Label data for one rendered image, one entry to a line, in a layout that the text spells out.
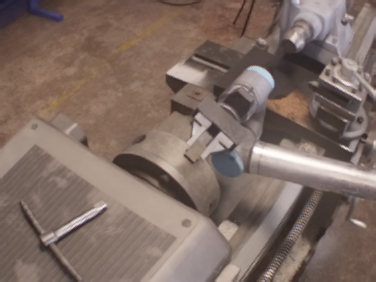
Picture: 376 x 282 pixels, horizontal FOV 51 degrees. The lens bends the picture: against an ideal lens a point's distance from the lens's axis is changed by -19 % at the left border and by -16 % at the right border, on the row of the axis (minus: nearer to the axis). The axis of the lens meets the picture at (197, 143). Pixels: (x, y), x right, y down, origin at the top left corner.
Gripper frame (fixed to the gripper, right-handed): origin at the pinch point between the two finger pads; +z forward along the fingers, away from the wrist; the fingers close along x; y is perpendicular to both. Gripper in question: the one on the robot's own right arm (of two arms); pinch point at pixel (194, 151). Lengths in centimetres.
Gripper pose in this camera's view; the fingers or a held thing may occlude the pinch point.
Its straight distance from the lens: 104.7
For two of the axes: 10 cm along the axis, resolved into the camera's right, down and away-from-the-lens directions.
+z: -5.4, 5.9, -6.0
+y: -4.0, 4.4, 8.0
